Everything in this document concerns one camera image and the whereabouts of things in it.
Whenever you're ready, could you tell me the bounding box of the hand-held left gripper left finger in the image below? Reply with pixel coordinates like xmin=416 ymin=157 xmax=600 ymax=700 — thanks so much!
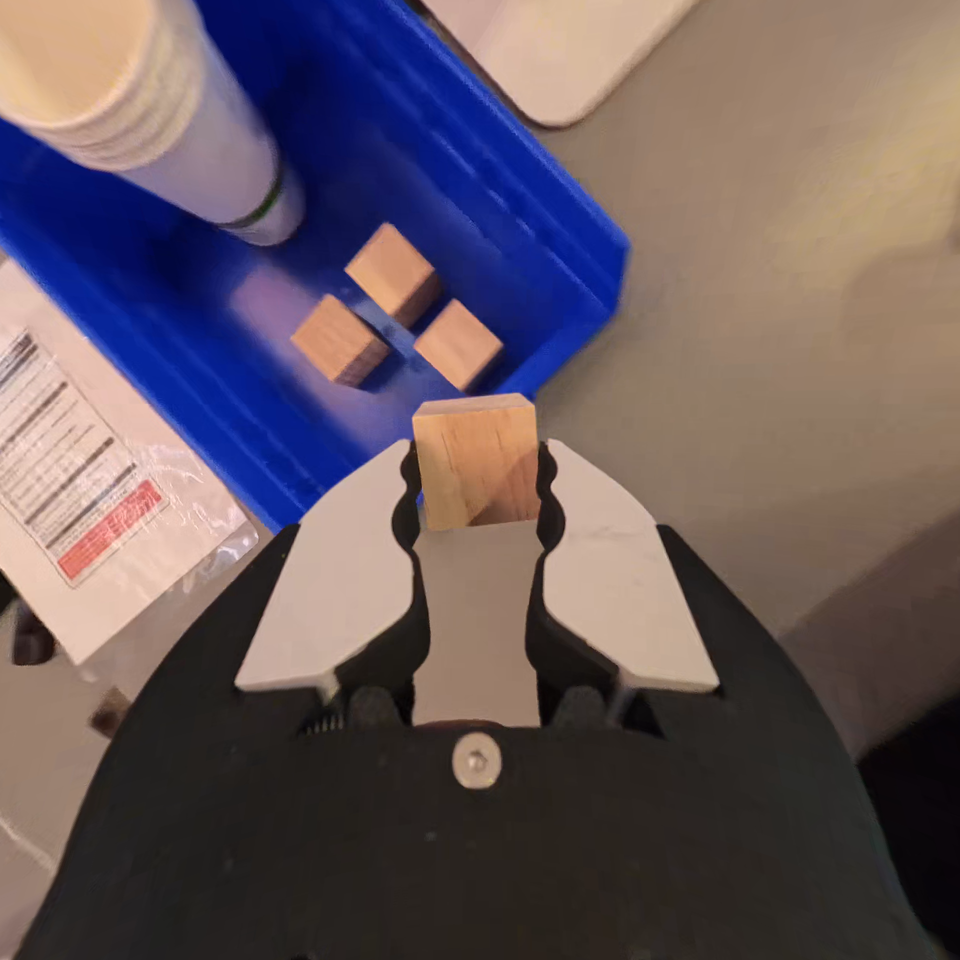
xmin=234 ymin=438 xmax=433 ymax=725

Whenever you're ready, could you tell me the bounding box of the white paper cup stack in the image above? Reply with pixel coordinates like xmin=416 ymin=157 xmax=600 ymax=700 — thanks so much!
xmin=0 ymin=0 xmax=306 ymax=247

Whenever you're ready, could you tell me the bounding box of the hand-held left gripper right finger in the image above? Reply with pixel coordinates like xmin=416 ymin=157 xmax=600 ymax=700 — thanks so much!
xmin=525 ymin=438 xmax=721 ymax=727

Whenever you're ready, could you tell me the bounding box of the blue plastic bin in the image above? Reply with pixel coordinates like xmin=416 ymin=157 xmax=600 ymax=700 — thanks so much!
xmin=0 ymin=0 xmax=630 ymax=534

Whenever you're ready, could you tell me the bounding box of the clear bag with label sheet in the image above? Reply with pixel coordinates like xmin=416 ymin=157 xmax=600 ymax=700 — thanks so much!
xmin=0 ymin=258 xmax=261 ymax=666

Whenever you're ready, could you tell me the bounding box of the wooden cube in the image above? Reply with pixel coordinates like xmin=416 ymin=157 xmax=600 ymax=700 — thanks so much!
xmin=290 ymin=294 xmax=391 ymax=389
xmin=412 ymin=298 xmax=505 ymax=395
xmin=343 ymin=222 xmax=444 ymax=329
xmin=411 ymin=392 xmax=541 ymax=532

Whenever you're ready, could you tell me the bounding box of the grey desk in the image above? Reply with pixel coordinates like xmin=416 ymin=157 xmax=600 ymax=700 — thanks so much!
xmin=0 ymin=0 xmax=960 ymax=960

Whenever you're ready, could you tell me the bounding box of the white lamp stand base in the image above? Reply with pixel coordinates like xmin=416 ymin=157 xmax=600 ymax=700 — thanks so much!
xmin=420 ymin=0 xmax=702 ymax=129

